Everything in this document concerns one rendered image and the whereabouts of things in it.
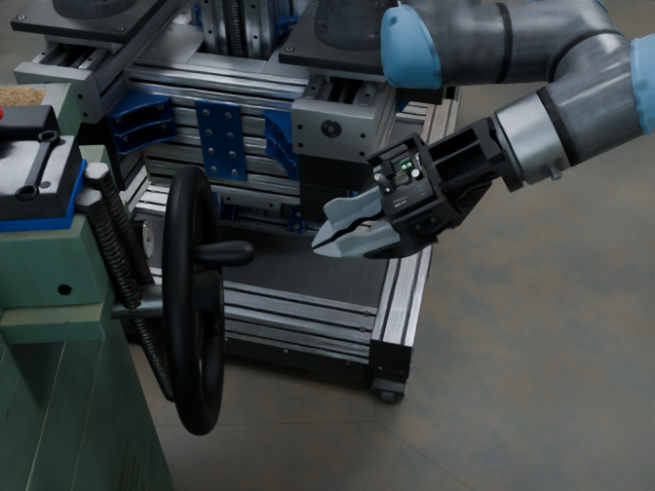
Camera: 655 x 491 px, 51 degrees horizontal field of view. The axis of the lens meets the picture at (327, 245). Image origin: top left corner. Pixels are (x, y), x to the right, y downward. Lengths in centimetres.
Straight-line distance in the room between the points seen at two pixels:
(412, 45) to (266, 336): 101
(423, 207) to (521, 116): 11
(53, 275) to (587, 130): 49
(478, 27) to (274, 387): 117
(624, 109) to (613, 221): 161
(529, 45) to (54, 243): 46
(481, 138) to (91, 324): 40
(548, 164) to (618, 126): 6
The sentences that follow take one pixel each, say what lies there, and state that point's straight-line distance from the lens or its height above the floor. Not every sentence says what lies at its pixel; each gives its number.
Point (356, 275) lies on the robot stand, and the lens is 160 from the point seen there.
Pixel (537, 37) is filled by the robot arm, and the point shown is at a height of 108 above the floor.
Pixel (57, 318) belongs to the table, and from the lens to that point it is 70.
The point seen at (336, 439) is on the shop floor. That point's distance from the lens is 158.
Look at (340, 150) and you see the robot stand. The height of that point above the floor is 70.
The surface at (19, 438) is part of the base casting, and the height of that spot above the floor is 76.
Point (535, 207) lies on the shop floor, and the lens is 219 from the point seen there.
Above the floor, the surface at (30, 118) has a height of 101.
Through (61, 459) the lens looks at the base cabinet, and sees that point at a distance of 89.
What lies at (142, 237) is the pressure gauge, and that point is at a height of 68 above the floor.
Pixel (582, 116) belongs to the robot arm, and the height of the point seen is 105.
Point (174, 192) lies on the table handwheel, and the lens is 67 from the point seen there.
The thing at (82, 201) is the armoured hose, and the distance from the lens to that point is 65.
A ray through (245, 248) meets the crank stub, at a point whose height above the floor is 93.
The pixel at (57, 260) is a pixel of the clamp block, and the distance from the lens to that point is 66.
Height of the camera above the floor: 137
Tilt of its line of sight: 44 degrees down
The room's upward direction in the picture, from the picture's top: straight up
